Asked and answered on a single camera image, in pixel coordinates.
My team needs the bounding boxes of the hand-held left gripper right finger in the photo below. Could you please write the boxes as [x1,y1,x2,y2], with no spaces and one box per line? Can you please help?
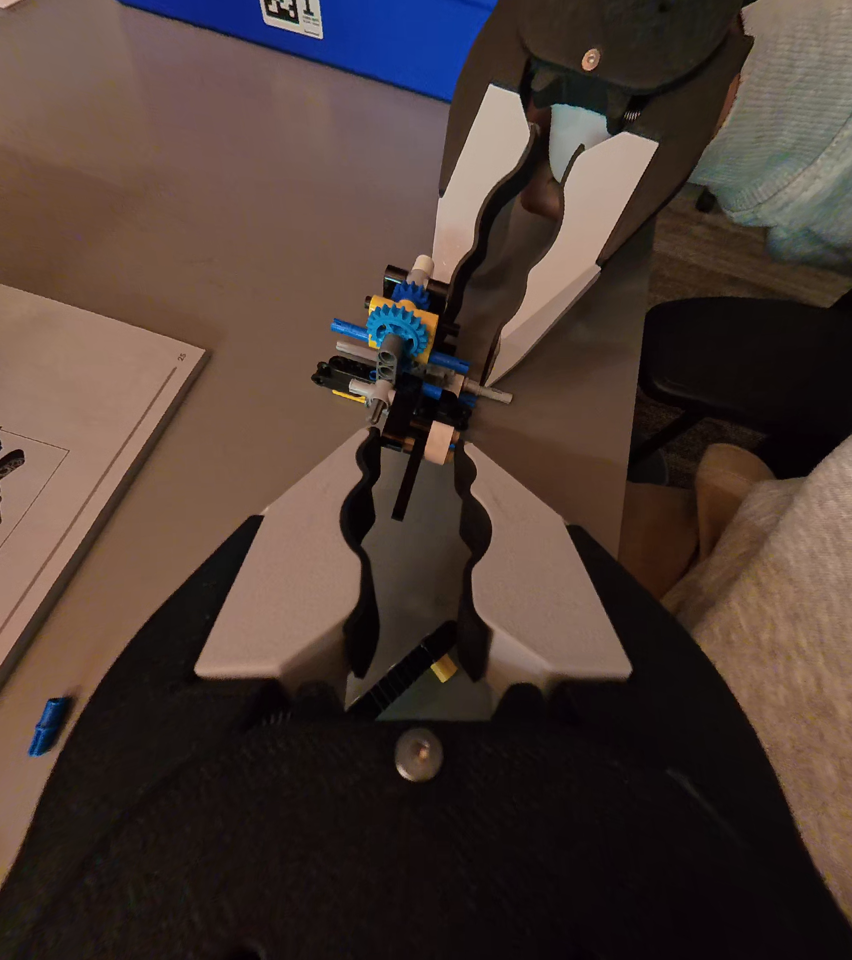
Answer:
[454,441,634,682]

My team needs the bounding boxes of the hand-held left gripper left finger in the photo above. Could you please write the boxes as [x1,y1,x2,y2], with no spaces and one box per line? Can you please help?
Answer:
[193,427,383,684]

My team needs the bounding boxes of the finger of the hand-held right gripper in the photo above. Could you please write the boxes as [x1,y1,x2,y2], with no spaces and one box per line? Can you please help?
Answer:
[432,82,547,316]
[484,135,661,388]

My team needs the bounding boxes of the lego technic gear assembly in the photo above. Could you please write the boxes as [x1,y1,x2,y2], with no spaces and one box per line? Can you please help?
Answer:
[312,253,514,520]

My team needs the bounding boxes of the person's right forearm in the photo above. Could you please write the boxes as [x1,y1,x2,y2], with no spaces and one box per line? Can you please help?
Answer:
[687,0,852,288]

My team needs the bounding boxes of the black lego gear rack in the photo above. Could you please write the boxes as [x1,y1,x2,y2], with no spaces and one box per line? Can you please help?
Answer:
[354,621,459,714]

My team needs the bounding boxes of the small blue lego pin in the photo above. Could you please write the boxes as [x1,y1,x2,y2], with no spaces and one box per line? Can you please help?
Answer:
[27,696,71,756]

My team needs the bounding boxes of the lego instruction booklet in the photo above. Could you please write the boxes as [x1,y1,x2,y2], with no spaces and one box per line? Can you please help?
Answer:
[0,266,211,770]

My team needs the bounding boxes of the person's right hand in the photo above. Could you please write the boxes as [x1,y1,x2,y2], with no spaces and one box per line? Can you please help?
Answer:
[522,105,568,220]

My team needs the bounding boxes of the person's tan trousers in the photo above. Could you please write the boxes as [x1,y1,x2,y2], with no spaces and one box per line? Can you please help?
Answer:
[619,442,775,601]

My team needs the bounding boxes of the blue plastic bin with papers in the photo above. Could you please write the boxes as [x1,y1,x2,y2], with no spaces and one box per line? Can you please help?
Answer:
[118,0,496,104]

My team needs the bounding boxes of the black office chair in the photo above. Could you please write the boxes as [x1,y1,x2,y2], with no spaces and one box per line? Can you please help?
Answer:
[632,296,852,462]

